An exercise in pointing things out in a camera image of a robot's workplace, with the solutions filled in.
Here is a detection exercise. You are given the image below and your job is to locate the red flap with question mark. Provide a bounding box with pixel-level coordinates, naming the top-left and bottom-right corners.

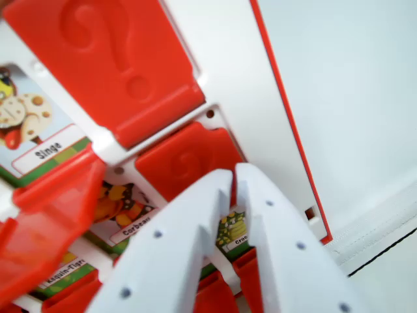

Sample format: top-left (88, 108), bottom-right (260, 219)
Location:
top-left (2, 0), bottom-right (207, 150)
top-left (0, 148), bottom-right (108, 298)
top-left (134, 121), bottom-right (246, 203)

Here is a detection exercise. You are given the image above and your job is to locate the Corbeau picture card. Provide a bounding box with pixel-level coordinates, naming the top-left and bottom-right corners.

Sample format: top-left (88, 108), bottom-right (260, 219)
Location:
top-left (88, 180), bottom-right (164, 249)

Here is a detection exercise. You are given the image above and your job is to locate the Crocodile picture card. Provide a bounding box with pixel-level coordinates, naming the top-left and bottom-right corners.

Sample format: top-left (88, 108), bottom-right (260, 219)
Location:
top-left (214, 204), bottom-right (254, 260)

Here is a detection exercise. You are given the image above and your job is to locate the Singe picture card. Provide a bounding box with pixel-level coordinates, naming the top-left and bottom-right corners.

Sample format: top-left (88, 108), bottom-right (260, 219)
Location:
top-left (0, 63), bottom-right (94, 189)

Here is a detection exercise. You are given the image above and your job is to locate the red and white game board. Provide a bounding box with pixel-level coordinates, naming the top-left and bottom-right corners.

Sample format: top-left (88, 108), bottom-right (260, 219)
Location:
top-left (0, 0), bottom-right (334, 313)

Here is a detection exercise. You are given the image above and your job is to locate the long black cable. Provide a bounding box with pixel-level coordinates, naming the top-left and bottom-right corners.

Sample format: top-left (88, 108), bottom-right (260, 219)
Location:
top-left (346, 226), bottom-right (417, 278)

